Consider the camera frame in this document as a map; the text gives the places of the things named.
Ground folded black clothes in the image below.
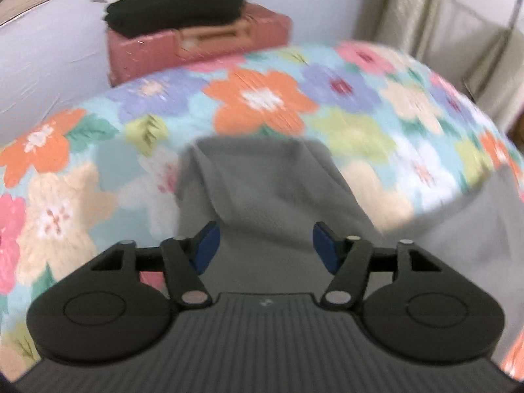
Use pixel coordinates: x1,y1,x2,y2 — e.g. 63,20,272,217
102,0,246,37

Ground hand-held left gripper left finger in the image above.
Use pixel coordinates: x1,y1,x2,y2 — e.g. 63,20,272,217
88,220,222,309

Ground floral bedspread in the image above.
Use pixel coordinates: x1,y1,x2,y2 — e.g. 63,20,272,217
0,41,524,381

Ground grey t-shirt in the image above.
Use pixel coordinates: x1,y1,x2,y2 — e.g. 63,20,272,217
176,136,524,363

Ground beige curtain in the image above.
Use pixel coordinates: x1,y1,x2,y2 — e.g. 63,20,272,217
354,0,451,65

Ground pink suitcase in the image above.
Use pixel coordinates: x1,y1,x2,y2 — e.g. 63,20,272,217
107,2,293,87

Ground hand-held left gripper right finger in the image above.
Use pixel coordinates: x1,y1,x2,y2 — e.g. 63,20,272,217
312,220,446,309

